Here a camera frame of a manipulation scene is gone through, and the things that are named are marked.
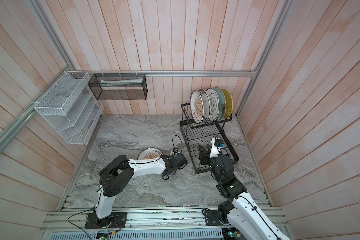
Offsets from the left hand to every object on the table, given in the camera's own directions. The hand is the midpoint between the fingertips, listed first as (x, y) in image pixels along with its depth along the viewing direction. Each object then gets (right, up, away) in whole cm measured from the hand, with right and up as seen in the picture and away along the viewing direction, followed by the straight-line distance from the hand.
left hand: (168, 167), depth 92 cm
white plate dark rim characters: (+27, +39, -8) cm, 48 cm away
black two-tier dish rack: (+19, +20, +12) cm, 30 cm away
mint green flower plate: (+31, +38, -10) cm, 50 cm away
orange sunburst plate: (-13, +8, +5) cm, 16 cm away
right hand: (+19, +16, -17) cm, 30 cm away
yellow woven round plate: (+35, +38, -11) cm, 53 cm away
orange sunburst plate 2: (+17, +37, -6) cm, 41 cm away
